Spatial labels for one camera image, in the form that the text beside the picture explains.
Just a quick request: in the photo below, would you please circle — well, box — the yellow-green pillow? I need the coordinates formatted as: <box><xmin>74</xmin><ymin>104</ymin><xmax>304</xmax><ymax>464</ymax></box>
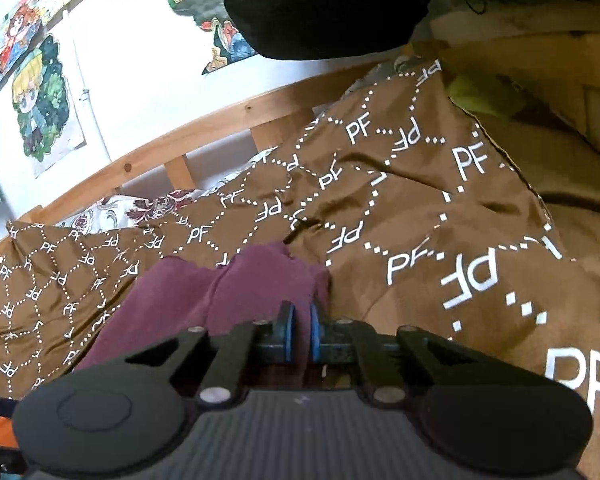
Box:
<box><xmin>445</xmin><ymin>74</ymin><xmax>527</xmax><ymax>118</ymax></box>

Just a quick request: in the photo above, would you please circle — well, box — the wooden bed frame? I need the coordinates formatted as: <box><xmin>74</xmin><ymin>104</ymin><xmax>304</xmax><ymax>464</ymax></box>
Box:
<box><xmin>24</xmin><ymin>32</ymin><xmax>600</xmax><ymax>255</ymax></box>

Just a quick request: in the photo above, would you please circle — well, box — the red-haired girl poster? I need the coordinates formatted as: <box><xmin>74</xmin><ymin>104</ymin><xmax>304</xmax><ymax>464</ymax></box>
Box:
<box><xmin>0</xmin><ymin>0</ymin><xmax>42</xmax><ymax>84</ymax></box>

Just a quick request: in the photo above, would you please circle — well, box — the maroon long-sleeve shirt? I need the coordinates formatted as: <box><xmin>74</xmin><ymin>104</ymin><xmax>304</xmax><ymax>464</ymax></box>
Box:
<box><xmin>76</xmin><ymin>243</ymin><xmax>329</xmax><ymax>370</ymax></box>

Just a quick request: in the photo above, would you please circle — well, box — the brown PF patterned blanket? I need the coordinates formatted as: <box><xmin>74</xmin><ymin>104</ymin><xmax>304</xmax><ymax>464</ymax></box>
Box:
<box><xmin>0</xmin><ymin>56</ymin><xmax>600</xmax><ymax>480</ymax></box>

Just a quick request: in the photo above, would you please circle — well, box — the landscape drawing poster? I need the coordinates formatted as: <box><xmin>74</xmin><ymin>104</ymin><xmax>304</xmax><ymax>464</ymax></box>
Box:
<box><xmin>166</xmin><ymin>0</ymin><xmax>257</xmax><ymax>75</ymax></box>

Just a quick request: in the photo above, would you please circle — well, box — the white wall pipe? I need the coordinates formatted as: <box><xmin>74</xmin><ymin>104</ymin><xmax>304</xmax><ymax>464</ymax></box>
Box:
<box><xmin>72</xmin><ymin>35</ymin><xmax>112</xmax><ymax>162</ymax></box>

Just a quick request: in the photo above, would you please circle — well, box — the anime boy poster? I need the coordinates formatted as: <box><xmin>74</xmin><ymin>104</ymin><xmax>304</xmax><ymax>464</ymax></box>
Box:
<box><xmin>10</xmin><ymin>35</ymin><xmax>86</xmax><ymax>178</ymax></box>

